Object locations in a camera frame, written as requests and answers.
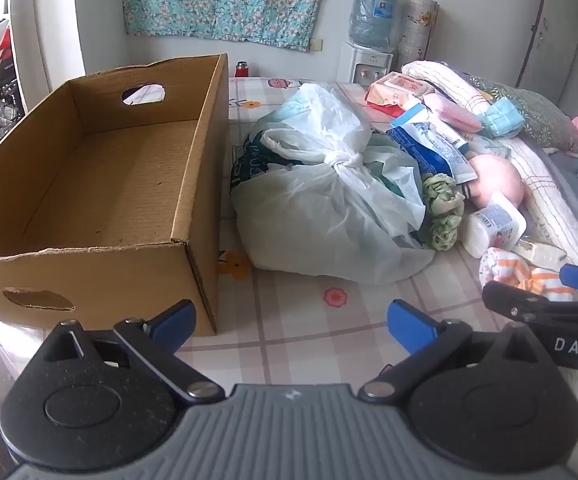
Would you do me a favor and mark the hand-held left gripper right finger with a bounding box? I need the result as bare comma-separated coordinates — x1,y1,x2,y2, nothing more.
359,299,544,404

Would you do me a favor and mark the white yogurt cup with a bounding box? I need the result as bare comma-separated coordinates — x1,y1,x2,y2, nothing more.
463,192,528,257

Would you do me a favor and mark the small white bottle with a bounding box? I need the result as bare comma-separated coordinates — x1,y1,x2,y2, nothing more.
510,237,568,267

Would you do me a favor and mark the green plaid towel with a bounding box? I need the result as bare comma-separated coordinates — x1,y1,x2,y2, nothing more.
420,174,466,252

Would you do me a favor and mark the floral wrapping roll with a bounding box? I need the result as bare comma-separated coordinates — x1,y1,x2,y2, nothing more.
395,0,440,75

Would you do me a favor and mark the pink wet wipes pack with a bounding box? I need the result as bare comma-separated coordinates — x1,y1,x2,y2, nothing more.
365,71,436,113

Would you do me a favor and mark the orange striped cloth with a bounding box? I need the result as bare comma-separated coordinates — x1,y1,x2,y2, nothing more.
478,247,574,304

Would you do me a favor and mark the blue water jug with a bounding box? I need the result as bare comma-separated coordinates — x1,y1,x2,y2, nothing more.
348,0,401,54

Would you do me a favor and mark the light blue plaster box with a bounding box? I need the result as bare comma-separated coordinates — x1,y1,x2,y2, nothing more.
390,102,432,131

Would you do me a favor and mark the white plaid blanket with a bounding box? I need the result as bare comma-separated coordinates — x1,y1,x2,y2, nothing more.
501,134,578,273

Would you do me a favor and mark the white plastic bag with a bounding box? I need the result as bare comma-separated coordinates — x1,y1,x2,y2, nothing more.
230,83,437,277

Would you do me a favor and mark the grey floral pillow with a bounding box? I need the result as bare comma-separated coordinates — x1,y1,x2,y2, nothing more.
469,75,578,155

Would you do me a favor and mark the white tube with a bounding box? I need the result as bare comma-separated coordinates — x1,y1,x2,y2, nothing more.
426,115,478,184

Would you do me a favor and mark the blue white cotton pad packet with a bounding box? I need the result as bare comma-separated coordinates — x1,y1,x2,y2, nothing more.
385,119,470,187

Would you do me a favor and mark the plaid floral tablecloth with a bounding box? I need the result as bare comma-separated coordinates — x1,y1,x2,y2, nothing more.
171,76,578,466

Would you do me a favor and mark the pink plush toy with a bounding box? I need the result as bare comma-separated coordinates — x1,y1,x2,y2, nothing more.
456,154,526,211

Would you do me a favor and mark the white plaid towel roll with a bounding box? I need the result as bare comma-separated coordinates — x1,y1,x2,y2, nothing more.
400,60,496,123

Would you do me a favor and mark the teal floral curtain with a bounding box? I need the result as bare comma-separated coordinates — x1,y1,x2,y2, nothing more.
122,0,346,53

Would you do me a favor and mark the brown cardboard box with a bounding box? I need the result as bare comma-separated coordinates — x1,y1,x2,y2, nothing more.
0,53,230,337

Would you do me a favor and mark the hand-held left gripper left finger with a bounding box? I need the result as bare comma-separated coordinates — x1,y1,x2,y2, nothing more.
43,299,225,404

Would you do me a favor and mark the white water dispenser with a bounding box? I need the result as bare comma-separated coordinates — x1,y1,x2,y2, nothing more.
337,41,395,86

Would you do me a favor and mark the pink cloth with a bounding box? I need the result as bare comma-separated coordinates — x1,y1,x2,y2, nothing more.
423,92,484,133

